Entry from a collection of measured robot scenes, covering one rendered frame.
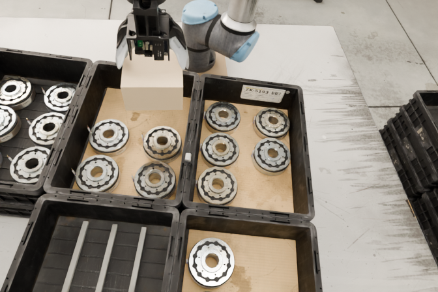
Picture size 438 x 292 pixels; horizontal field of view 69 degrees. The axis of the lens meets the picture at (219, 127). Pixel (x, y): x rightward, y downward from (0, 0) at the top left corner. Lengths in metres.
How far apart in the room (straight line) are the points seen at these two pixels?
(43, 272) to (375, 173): 0.98
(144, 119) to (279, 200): 0.44
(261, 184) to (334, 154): 0.37
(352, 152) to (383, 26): 2.06
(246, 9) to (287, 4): 1.97
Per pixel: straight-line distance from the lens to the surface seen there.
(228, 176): 0.83
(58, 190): 0.78
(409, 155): 1.75
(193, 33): 1.10
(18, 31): 1.51
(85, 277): 0.81
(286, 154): 0.90
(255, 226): 0.75
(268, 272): 0.81
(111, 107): 0.99
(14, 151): 0.99
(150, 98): 0.67
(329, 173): 1.11
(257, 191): 0.86
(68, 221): 0.85
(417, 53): 3.04
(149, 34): 0.57
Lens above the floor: 1.61
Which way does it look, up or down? 56 degrees down
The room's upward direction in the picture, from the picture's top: 11 degrees clockwise
